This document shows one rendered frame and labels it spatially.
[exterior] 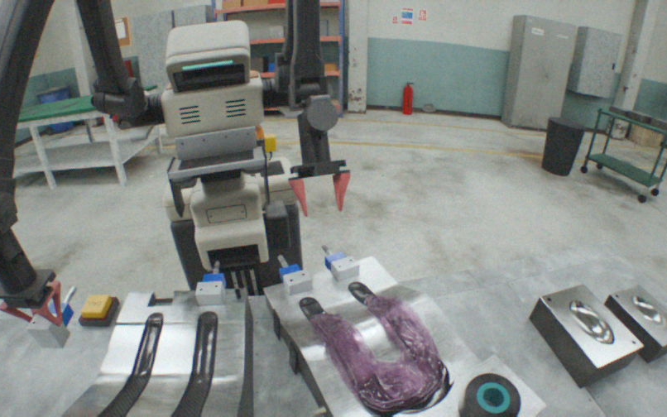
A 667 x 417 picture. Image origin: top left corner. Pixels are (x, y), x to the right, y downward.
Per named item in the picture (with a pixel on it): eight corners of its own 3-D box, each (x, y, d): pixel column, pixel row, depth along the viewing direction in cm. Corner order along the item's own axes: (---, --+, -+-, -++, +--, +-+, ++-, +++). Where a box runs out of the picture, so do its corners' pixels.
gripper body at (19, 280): (40, 304, 37) (16, 268, 34) (-7, 304, 36) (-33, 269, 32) (59, 277, 43) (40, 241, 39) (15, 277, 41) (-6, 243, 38)
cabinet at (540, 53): (500, 122, 545) (513, 15, 448) (544, 127, 540) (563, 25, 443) (511, 129, 504) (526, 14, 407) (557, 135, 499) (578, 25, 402)
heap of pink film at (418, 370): (299, 319, 60) (295, 289, 56) (381, 291, 67) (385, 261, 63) (368, 434, 40) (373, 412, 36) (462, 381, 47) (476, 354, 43)
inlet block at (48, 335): (70, 297, 54) (59, 277, 51) (89, 297, 54) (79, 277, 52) (41, 347, 43) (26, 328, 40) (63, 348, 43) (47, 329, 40)
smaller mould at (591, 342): (528, 318, 64) (539, 296, 61) (572, 304, 66) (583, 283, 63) (579, 389, 47) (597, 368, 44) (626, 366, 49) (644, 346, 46)
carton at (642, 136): (625, 138, 532) (631, 120, 512) (645, 141, 529) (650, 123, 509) (639, 146, 493) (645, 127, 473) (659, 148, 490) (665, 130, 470)
